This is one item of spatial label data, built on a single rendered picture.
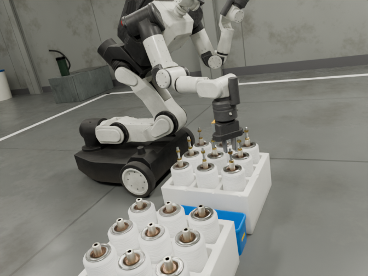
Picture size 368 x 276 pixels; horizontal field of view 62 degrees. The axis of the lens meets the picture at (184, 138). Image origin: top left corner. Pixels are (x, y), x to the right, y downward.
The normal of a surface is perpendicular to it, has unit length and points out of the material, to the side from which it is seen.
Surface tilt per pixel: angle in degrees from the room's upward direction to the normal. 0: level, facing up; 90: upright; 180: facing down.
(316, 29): 90
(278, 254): 0
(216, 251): 0
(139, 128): 90
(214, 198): 90
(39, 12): 90
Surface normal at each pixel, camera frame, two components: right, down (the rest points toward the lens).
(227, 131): 0.33, 0.28
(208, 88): -0.69, 0.36
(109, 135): -0.42, 0.39
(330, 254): -0.17, -0.92
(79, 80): 0.89, 0.01
